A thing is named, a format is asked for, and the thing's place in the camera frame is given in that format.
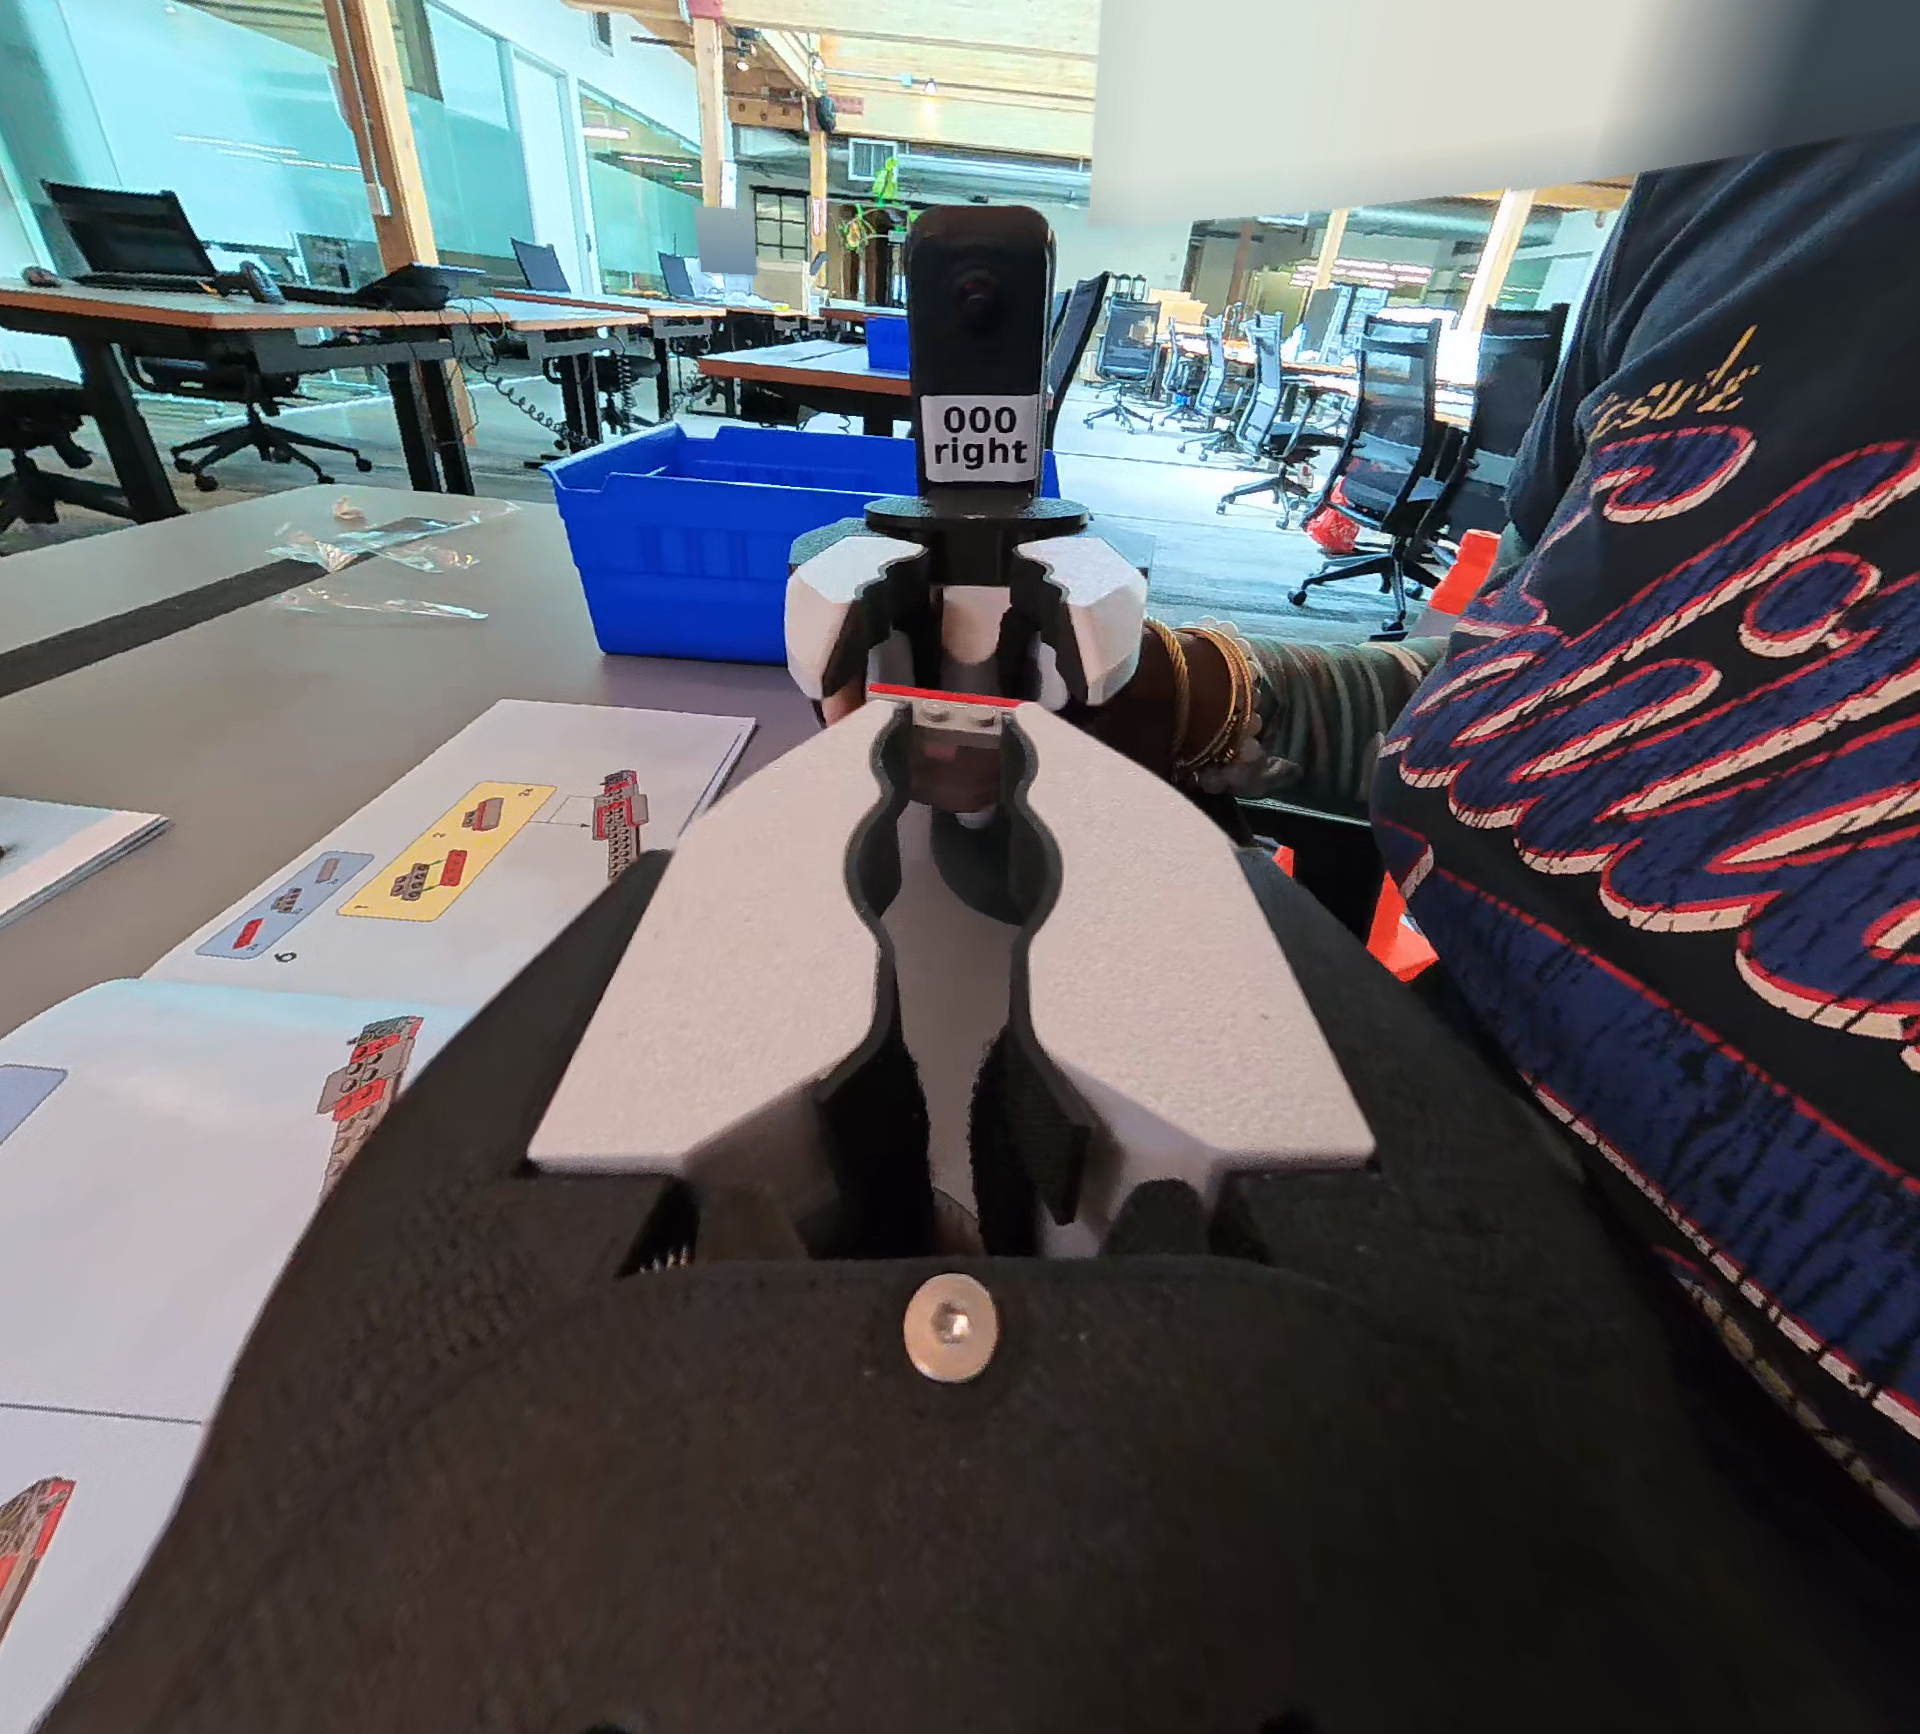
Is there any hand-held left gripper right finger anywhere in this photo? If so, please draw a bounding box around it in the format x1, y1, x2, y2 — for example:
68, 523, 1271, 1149
972, 708, 1378, 1259

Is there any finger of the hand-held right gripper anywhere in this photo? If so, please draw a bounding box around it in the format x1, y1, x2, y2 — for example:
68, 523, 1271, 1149
998, 542, 1153, 716
785, 540, 937, 708

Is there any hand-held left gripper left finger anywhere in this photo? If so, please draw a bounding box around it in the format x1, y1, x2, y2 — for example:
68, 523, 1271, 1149
528, 710, 944, 1259

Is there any red and grey lego assembly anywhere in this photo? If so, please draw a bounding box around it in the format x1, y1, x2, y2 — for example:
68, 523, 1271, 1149
866, 679, 1035, 738

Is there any person's right forearm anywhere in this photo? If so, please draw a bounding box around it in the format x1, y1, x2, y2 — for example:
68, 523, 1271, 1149
1253, 635, 1447, 809

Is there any open lego instruction booklet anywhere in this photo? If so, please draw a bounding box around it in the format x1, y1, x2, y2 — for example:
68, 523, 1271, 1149
0, 697, 760, 1734

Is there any closed lego instruction booklet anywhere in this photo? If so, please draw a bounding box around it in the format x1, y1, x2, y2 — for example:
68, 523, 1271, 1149
0, 795, 171, 929

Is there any person's right hand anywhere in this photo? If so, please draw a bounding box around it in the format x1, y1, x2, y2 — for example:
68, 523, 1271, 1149
1102, 619, 1191, 764

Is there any black office chair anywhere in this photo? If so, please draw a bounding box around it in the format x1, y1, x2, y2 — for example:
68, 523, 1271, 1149
1047, 269, 1116, 420
0, 368, 102, 534
126, 338, 379, 493

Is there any green potted plant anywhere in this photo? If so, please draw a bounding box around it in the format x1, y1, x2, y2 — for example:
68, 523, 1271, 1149
841, 155, 915, 259

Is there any wooden office desk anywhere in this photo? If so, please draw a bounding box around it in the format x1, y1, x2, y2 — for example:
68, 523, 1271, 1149
0, 275, 508, 523
450, 290, 726, 449
697, 338, 918, 435

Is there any orange traffic cone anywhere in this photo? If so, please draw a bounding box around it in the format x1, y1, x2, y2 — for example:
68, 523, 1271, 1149
1274, 527, 1507, 990

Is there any clear plastic bag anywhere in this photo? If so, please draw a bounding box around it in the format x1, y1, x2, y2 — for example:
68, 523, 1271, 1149
274, 582, 493, 629
271, 496, 522, 575

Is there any person in graphic shirt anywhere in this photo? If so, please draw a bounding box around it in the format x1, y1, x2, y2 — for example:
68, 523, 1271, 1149
1373, 136, 1920, 1541

